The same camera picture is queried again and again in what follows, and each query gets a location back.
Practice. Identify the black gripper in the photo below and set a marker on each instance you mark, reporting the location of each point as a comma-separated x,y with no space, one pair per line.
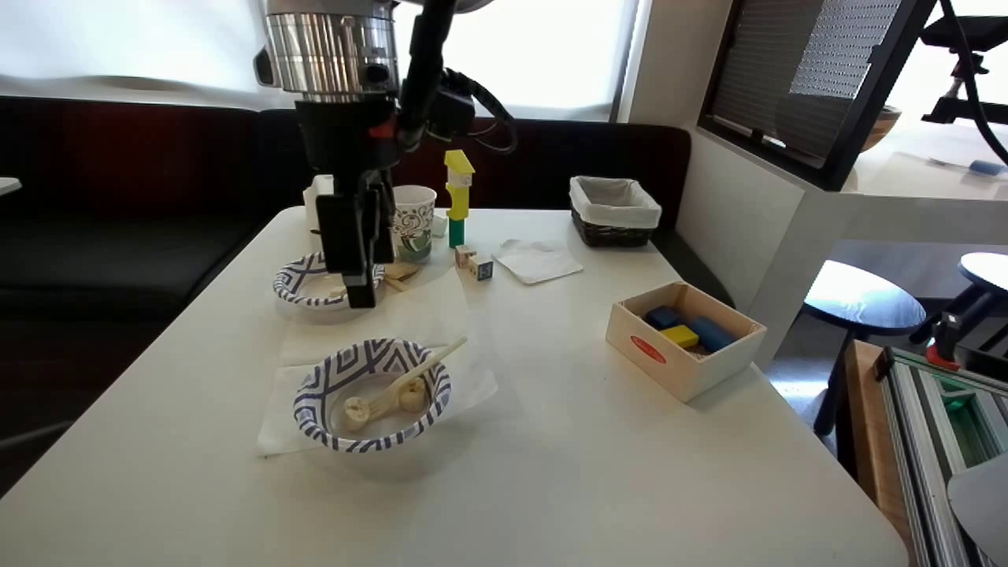
348,145

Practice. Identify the white food piece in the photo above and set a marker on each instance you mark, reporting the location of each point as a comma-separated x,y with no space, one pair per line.
354,412
405,395

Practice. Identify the blue patterned paper bowl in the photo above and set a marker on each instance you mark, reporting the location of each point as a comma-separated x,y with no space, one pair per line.
371,431
304,285

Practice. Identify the natural wooden block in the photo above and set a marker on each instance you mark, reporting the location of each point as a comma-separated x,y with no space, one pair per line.
398,275

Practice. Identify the green patterned paper cup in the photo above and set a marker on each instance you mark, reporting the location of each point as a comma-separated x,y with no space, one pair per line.
412,223

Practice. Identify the green block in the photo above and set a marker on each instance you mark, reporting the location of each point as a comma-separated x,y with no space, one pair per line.
456,236

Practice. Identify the white letter cube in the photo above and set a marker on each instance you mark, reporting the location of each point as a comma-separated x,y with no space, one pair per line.
483,270
464,257

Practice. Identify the upright yellow block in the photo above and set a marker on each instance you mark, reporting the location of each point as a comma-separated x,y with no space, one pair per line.
456,201

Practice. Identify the tilted yellow block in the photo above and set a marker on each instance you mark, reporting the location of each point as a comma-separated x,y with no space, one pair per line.
456,162

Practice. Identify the folded white napkin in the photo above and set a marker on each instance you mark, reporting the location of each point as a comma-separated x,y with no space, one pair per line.
539,263

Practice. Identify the dark basket with white liner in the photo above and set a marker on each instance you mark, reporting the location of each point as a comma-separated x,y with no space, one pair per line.
615,210

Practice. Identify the yellow toy block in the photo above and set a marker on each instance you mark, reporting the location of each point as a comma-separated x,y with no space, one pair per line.
681,335

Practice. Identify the white wooden box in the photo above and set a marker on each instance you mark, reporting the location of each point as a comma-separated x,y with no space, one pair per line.
684,367

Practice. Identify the white desk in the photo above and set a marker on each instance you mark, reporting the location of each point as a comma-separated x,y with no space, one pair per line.
798,233

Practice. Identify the black monitor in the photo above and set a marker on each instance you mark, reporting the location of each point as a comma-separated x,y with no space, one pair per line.
830,75

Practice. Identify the white round stool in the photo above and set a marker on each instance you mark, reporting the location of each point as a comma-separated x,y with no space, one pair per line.
868,298

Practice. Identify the black and red device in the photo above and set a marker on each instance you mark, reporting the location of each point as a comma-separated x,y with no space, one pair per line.
962,325

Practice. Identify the white round tabletop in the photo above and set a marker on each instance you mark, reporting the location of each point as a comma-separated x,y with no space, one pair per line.
993,270

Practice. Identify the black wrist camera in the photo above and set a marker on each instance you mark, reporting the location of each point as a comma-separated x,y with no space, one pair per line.
456,105

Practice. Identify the aluminium frame rig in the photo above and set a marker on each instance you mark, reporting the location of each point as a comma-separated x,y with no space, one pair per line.
933,451

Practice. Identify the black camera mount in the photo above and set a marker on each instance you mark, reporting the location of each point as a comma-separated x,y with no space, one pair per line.
972,66

